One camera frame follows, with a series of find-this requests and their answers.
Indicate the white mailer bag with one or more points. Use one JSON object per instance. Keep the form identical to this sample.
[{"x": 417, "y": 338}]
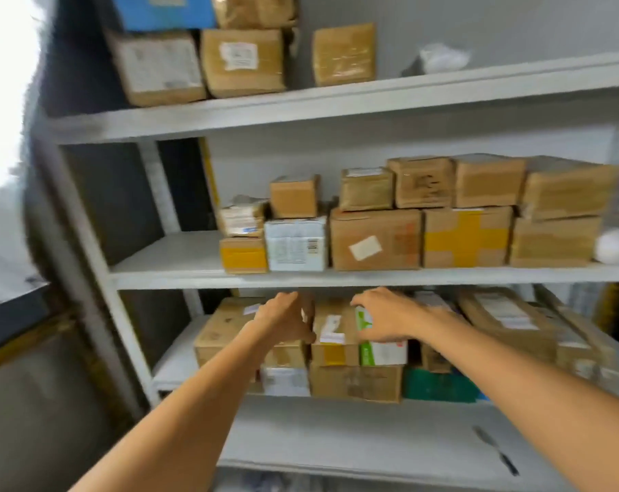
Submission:
[{"x": 616, "y": 245}]

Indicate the squat cardboard box white label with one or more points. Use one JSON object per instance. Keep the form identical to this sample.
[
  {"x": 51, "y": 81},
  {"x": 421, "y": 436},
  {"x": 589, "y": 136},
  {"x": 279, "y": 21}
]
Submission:
[{"x": 509, "y": 322}]

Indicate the taped brown parcel 0410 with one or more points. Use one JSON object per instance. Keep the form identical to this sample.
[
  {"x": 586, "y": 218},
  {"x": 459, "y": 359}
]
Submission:
[{"x": 243, "y": 76}]

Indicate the person's right forearm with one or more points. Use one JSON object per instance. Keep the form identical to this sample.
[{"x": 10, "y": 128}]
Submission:
[{"x": 545, "y": 404}]

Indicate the silver softbox light reflector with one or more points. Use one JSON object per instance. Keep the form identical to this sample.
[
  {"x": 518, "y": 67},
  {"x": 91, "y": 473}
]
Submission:
[{"x": 7, "y": 122}]

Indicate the yellow sticker strip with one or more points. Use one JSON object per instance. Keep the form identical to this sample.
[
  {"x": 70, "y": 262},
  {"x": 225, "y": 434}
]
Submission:
[
  {"x": 209, "y": 174},
  {"x": 611, "y": 307}
]

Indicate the taped brown parcel 0038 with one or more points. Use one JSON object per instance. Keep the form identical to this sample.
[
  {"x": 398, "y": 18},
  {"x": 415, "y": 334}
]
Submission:
[{"x": 253, "y": 10}]

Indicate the dull yellow wall strip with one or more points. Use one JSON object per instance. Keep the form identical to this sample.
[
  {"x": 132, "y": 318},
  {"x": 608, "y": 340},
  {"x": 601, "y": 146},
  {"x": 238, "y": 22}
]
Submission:
[{"x": 22, "y": 348}]

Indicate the person's left forearm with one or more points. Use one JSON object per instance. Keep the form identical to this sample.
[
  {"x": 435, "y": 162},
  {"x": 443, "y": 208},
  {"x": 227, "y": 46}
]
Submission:
[{"x": 176, "y": 430}]

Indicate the yellow fronted box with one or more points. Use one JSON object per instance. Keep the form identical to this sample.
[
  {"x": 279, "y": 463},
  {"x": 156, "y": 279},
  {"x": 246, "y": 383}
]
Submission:
[{"x": 243, "y": 256}]

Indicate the person's right hand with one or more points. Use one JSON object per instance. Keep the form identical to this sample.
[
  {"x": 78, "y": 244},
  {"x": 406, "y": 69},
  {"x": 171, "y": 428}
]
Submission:
[{"x": 401, "y": 317}]

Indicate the small cardboard box white label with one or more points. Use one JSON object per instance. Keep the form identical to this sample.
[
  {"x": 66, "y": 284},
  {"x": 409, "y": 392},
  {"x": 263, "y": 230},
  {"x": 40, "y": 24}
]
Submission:
[{"x": 294, "y": 199}]

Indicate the green and white carton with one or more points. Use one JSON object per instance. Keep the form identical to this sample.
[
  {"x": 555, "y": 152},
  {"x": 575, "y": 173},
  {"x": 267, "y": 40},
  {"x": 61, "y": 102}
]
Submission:
[{"x": 386, "y": 353}]

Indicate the large dusty cardboard box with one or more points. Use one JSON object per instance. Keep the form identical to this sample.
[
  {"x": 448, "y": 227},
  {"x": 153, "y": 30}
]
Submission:
[{"x": 570, "y": 189}]

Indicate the slim dark tool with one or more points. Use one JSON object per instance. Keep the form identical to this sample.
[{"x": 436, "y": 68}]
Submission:
[{"x": 496, "y": 450}]

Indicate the box with yellow tape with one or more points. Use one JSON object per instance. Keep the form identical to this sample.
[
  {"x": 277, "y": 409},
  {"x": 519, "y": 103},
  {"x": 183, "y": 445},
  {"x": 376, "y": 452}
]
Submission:
[{"x": 468, "y": 238}]

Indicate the white metal shelf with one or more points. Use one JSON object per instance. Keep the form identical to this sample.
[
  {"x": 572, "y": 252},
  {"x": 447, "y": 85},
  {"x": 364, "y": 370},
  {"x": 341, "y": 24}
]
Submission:
[{"x": 340, "y": 107}]

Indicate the small white plastic bag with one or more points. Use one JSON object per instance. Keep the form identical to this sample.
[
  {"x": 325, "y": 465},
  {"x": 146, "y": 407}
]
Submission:
[{"x": 445, "y": 58}]

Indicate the small long brown box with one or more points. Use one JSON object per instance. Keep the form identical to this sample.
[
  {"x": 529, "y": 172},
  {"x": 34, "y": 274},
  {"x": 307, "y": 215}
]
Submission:
[{"x": 581, "y": 343}]

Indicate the small taped box 0461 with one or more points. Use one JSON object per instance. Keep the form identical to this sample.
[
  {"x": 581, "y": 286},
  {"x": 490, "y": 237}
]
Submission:
[{"x": 342, "y": 56}]

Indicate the cardboard box with black handwriting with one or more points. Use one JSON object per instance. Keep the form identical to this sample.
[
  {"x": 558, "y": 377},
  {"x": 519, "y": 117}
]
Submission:
[{"x": 422, "y": 184}]

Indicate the brown box handwritten white label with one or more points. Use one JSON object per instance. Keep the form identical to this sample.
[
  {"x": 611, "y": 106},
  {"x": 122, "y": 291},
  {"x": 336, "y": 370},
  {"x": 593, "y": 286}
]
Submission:
[{"x": 155, "y": 71}]

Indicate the person's left hand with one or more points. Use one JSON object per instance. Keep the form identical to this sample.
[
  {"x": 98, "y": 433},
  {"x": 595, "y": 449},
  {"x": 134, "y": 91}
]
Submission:
[{"x": 289, "y": 317}]

